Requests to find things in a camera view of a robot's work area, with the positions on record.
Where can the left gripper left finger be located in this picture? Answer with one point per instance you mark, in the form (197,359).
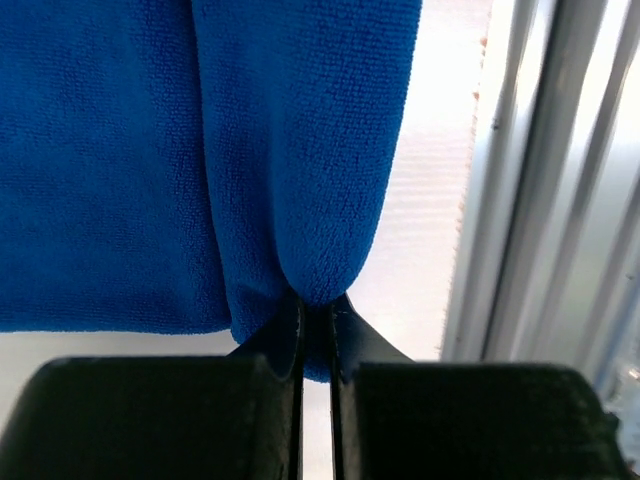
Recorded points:
(236,416)

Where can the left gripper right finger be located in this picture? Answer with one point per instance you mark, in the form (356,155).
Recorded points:
(396,418)

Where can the blue towel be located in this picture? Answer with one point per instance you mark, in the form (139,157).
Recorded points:
(177,167)

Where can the aluminium mounting rail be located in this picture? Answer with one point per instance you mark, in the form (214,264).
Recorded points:
(548,260)

